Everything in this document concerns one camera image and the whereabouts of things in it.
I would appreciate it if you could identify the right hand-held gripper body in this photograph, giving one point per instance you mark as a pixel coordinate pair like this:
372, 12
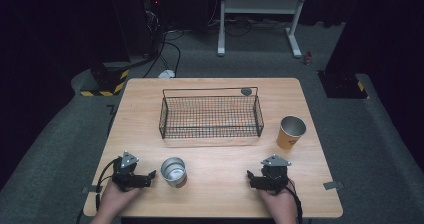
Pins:
271, 179

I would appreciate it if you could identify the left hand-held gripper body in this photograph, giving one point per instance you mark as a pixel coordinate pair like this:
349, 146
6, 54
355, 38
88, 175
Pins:
128, 179

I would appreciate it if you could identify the silver metal cup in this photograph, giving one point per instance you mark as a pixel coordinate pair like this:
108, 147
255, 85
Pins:
173, 171

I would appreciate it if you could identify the orange paper cup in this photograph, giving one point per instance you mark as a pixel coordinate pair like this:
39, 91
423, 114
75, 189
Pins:
290, 132

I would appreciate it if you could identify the person's left hand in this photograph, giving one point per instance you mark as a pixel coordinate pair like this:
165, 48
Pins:
116, 199

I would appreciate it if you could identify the person's right hand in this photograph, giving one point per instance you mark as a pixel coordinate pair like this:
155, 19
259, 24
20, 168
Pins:
280, 202

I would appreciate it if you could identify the grey tape strip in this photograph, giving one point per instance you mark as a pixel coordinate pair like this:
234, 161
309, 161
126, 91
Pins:
333, 185
92, 189

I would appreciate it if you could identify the grey round basket tag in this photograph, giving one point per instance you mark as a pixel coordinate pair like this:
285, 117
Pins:
246, 91

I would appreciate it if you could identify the black yellow striped stand base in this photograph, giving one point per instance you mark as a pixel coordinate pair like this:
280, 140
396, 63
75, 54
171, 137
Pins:
106, 84

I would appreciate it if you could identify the white power adapter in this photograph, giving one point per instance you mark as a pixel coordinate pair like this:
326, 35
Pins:
166, 73

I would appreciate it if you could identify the black stand base yellow mark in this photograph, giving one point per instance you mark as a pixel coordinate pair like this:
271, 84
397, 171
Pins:
343, 85

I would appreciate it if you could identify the small red object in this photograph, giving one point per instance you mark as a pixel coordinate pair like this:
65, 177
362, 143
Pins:
308, 58

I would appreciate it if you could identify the white metal stand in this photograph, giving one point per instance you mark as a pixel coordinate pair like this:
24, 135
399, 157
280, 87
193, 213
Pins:
260, 5

